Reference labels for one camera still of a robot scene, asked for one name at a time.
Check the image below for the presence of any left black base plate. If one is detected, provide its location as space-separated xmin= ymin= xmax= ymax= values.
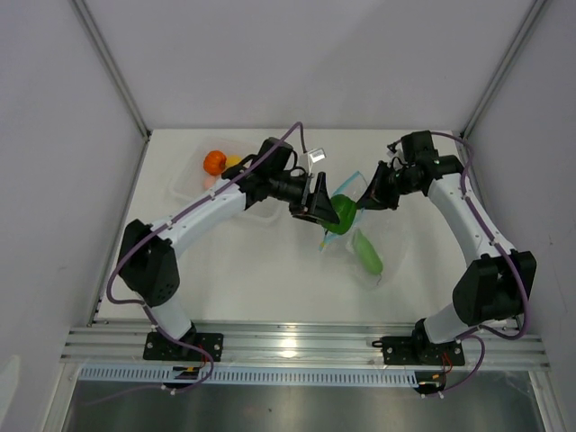
xmin=142 ymin=332 xmax=224 ymax=362

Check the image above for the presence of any white slotted cable duct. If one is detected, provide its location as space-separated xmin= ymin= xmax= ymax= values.
xmin=78 ymin=364 xmax=418 ymax=388

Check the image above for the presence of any right aluminium frame post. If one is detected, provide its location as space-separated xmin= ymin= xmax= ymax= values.
xmin=458 ymin=0 xmax=553 ymax=140

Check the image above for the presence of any yellow toy lemon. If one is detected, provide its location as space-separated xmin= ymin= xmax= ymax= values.
xmin=225 ymin=155 xmax=242 ymax=169

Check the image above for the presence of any aluminium frame post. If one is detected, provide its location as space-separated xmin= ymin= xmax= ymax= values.
xmin=458 ymin=0 xmax=553 ymax=140
xmin=68 ymin=0 xmax=151 ymax=141

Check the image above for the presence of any left aluminium frame post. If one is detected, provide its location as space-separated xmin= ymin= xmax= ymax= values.
xmin=68 ymin=0 xmax=151 ymax=141

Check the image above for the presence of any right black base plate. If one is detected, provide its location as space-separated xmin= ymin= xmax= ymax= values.
xmin=371 ymin=336 xmax=465 ymax=366

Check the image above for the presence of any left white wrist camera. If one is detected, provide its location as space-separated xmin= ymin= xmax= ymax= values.
xmin=304 ymin=148 xmax=326 ymax=176

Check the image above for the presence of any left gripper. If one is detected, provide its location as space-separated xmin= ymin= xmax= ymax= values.
xmin=269 ymin=172 xmax=338 ymax=226

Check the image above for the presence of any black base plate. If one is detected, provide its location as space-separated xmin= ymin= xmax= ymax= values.
xmin=371 ymin=336 xmax=465 ymax=366
xmin=142 ymin=332 xmax=224 ymax=362

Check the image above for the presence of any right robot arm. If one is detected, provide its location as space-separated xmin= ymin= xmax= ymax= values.
xmin=357 ymin=130 xmax=536 ymax=364

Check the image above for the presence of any green toy bitter gourd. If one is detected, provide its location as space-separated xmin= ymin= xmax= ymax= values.
xmin=352 ymin=229 xmax=383 ymax=275

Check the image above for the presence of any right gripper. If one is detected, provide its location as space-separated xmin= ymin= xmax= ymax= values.
xmin=354 ymin=161 xmax=420 ymax=212

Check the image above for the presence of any pink toy egg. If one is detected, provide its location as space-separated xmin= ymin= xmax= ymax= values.
xmin=203 ymin=175 xmax=219 ymax=190

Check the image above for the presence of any clear zip top bag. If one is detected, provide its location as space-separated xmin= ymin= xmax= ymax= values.
xmin=319 ymin=171 xmax=410 ymax=290

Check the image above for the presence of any orange toy pumpkin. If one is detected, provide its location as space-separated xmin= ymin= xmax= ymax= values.
xmin=202 ymin=150 xmax=227 ymax=176

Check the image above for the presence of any aluminium mounting rail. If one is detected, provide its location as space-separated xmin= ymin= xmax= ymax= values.
xmin=60 ymin=319 xmax=551 ymax=372

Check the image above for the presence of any green toy bell pepper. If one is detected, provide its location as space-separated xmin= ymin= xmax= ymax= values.
xmin=323 ymin=194 xmax=357 ymax=235

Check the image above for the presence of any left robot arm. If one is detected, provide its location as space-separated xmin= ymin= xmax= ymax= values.
xmin=115 ymin=138 xmax=340 ymax=360

